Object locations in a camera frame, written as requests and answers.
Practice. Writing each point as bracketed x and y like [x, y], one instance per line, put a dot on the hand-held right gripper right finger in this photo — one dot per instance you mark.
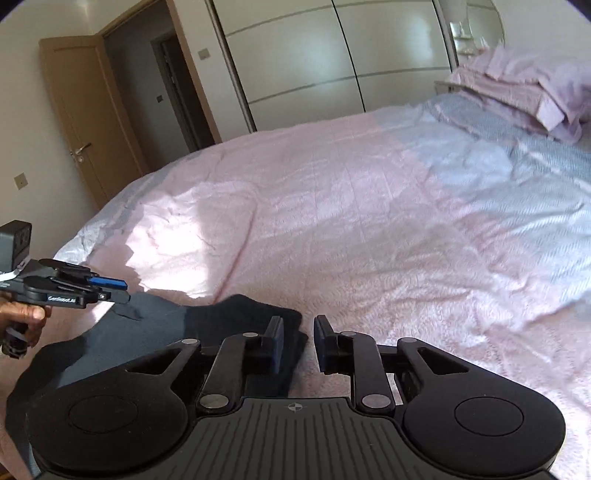
[319, 346]

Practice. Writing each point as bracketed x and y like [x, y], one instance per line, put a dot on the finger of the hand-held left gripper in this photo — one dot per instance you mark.
[115, 297]
[108, 281]

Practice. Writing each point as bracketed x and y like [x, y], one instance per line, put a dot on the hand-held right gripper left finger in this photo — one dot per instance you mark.
[277, 346]

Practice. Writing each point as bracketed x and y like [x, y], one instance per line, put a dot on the dark blue sweatshirt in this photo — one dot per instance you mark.
[161, 323]

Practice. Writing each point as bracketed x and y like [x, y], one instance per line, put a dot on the person's left hand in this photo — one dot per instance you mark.
[30, 316]

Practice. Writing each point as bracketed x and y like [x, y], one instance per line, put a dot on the pink and grey bedspread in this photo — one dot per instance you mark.
[369, 221]

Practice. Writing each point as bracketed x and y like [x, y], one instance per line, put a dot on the wooden door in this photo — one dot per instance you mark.
[87, 115]

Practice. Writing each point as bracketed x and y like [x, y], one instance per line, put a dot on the white nightstand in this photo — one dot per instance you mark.
[447, 86]

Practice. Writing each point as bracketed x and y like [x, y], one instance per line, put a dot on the white wardrobe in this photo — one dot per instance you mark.
[323, 55]

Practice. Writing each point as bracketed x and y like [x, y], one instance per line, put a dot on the pink pillow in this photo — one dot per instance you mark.
[545, 78]
[498, 99]

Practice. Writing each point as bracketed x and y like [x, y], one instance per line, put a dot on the brown wall plate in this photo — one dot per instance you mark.
[21, 181]

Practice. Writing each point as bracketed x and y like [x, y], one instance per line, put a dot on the wooden door frame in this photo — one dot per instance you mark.
[203, 92]

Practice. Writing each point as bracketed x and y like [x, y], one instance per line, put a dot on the beige wall switch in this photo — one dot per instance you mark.
[203, 54]

